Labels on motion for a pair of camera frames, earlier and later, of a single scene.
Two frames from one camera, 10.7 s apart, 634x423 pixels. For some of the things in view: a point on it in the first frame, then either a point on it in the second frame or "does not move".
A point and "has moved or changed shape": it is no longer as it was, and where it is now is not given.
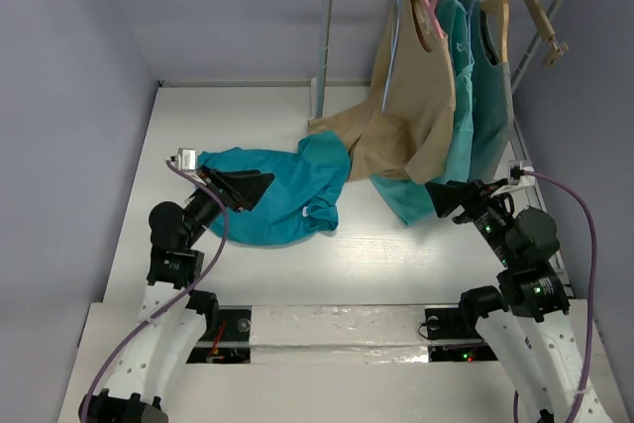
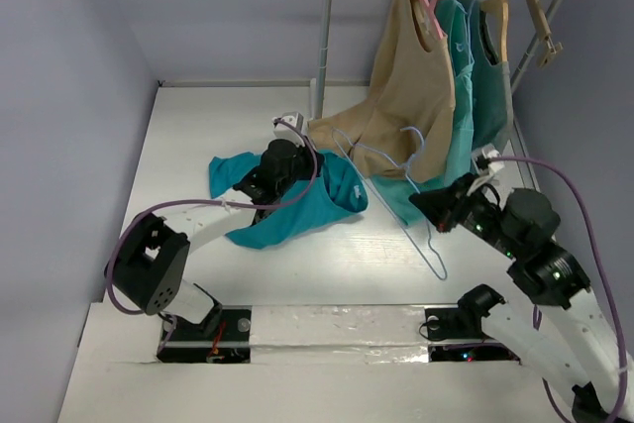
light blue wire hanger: x=394 y=42 to x=406 y=168
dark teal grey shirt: x=492 y=99 does not move
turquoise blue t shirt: x=301 y=197 has moved or changed shape
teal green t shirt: x=413 y=201 does not move
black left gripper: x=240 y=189 to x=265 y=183
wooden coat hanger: x=492 y=5 does not move
